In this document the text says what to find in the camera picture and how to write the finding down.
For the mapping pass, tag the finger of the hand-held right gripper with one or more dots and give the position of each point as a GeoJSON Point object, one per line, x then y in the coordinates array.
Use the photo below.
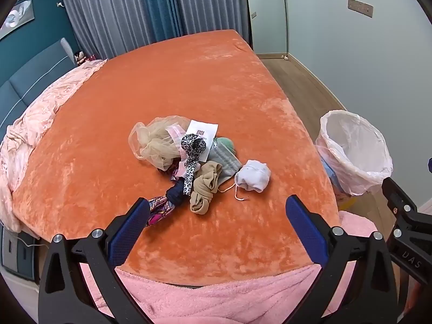
{"type": "Point", "coordinates": [396, 195]}

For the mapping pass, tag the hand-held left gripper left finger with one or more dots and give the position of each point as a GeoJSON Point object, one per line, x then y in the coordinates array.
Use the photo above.
{"type": "Point", "coordinates": [130, 227]}

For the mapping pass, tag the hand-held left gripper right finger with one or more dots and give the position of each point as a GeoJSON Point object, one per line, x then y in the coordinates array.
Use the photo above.
{"type": "Point", "coordinates": [305, 229]}

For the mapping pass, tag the colourful patterned cloth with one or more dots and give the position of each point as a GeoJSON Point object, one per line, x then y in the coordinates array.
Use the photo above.
{"type": "Point", "coordinates": [160, 209]}

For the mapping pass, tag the navy cloth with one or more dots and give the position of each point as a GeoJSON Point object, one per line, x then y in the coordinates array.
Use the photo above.
{"type": "Point", "coordinates": [175, 194]}

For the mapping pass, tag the bin with white bag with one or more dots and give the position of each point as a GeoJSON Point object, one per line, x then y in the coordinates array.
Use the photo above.
{"type": "Point", "coordinates": [354, 148]}

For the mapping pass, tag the white cloth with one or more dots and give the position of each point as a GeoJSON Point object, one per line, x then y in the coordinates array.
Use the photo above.
{"type": "Point", "coordinates": [253, 175]}

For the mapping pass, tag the beige stocking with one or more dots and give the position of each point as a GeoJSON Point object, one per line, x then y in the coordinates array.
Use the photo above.
{"type": "Point", "coordinates": [202, 189]}

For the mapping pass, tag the leopard print cloth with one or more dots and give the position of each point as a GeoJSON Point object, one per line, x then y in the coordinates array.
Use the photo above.
{"type": "Point", "coordinates": [190, 168]}

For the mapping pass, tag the beige mesh bag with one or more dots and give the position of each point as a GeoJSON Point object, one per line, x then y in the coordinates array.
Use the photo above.
{"type": "Point", "coordinates": [152, 141]}

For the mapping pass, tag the pink striped cloth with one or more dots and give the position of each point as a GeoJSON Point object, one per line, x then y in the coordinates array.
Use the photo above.
{"type": "Point", "coordinates": [176, 131]}

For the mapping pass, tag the white paper card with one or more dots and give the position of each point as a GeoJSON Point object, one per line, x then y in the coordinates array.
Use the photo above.
{"type": "Point", "coordinates": [206, 130]}

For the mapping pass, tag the pink fluffy clothing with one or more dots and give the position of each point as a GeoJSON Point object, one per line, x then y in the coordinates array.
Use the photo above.
{"type": "Point", "coordinates": [219, 300]}

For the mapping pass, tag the grey bedside cabinet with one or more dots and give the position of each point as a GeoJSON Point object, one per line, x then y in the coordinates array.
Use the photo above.
{"type": "Point", "coordinates": [15, 253]}

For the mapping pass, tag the orange plush blanket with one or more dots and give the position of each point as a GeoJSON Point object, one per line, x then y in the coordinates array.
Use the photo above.
{"type": "Point", "coordinates": [135, 91]}

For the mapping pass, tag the pink quilt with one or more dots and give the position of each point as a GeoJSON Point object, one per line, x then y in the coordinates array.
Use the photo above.
{"type": "Point", "coordinates": [33, 118]}

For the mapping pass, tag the stuffed toy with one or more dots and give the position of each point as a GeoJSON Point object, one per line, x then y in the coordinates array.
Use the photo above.
{"type": "Point", "coordinates": [81, 58]}

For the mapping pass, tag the blue padded headboard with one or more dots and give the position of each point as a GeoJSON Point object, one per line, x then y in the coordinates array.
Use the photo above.
{"type": "Point", "coordinates": [30, 74]}

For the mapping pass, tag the grey curtain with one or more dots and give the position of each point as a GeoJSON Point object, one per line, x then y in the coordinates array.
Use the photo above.
{"type": "Point", "coordinates": [101, 13]}
{"type": "Point", "coordinates": [216, 0]}

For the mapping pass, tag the standing mirror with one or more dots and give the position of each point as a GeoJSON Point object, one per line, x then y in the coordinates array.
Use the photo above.
{"type": "Point", "coordinates": [266, 13]}

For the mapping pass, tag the blue curtain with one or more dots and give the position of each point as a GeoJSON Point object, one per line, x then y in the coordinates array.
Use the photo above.
{"type": "Point", "coordinates": [162, 3]}

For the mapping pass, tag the brown wall switch panel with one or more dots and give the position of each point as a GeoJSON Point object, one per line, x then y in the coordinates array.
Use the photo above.
{"type": "Point", "coordinates": [360, 7]}

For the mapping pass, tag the wall picture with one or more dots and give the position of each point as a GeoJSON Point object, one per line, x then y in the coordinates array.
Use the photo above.
{"type": "Point", "coordinates": [17, 17]}

